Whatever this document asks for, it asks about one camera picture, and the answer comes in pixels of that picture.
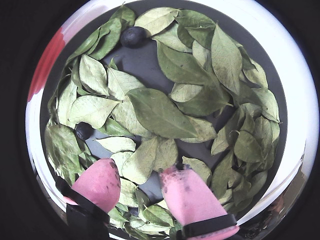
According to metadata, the pink foam gripper finger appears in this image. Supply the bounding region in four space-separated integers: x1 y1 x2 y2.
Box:
55 157 122 240
159 166 240 240

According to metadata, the small dark blueberry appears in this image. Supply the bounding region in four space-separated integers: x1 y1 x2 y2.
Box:
74 121 95 141

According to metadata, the large dark blueberry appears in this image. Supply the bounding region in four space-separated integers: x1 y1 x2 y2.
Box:
119 26 147 48

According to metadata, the white bowl with red mark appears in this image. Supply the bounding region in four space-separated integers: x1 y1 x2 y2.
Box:
24 0 317 240

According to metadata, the green veined leaf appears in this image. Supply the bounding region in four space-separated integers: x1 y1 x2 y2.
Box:
181 156 213 186
211 22 243 96
210 106 247 156
253 116 273 156
142 204 175 228
44 124 85 176

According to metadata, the pale green leaf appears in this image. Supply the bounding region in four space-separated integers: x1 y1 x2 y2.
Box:
191 39 210 70
151 22 193 54
67 94 121 130
78 54 110 97
118 177 140 208
121 136 159 185
110 96 155 139
242 58 269 91
93 136 137 154
56 79 78 129
179 116 218 144
152 136 179 173
109 151 135 177
252 87 281 123
134 6 180 38
168 82 204 103
106 66 146 101

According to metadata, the large dark green leaf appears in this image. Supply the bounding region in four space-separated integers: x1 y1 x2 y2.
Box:
125 87 201 140

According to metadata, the small dark green leaf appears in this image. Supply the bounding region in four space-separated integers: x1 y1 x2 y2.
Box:
107 57 119 71

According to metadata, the narrow dark green leaf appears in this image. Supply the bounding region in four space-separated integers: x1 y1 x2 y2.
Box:
86 26 111 55

